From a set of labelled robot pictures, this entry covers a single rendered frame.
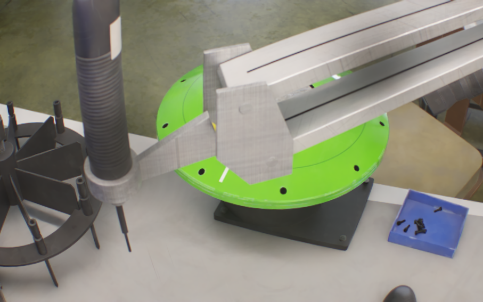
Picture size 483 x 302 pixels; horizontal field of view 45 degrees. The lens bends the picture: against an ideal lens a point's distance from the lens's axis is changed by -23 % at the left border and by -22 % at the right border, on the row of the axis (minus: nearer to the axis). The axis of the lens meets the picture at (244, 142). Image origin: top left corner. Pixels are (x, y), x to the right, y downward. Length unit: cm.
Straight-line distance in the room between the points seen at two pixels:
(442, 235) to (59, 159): 60
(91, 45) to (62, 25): 302
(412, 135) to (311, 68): 117
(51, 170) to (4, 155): 11
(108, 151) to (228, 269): 47
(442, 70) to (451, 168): 104
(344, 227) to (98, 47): 61
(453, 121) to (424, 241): 83
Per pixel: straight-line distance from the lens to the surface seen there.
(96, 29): 46
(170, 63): 296
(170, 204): 105
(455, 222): 105
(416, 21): 53
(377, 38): 52
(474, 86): 87
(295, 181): 85
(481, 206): 109
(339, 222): 101
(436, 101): 88
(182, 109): 94
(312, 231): 99
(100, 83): 48
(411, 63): 58
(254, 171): 54
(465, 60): 57
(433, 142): 166
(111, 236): 101
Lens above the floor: 166
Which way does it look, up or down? 40 degrees down
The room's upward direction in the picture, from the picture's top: 1 degrees counter-clockwise
